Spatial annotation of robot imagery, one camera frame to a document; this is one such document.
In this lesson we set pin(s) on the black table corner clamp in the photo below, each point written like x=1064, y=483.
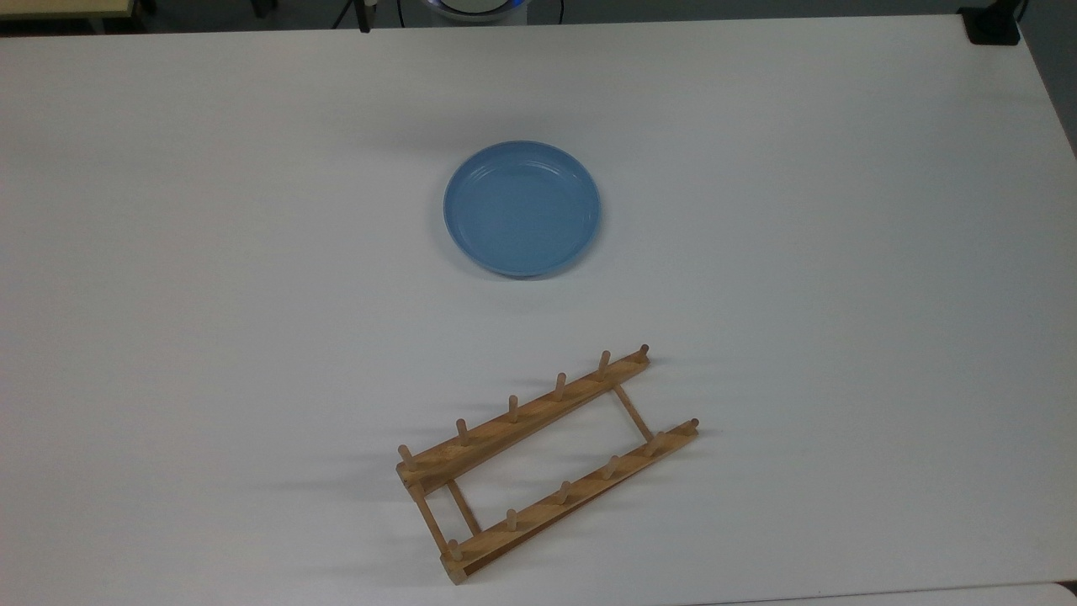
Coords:
x=993, y=23

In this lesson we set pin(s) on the wooden plate rack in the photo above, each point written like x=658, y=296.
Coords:
x=505, y=429

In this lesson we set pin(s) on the yellow wooden table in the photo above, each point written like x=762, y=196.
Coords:
x=59, y=7

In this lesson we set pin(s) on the blue round plate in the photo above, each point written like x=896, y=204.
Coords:
x=522, y=210

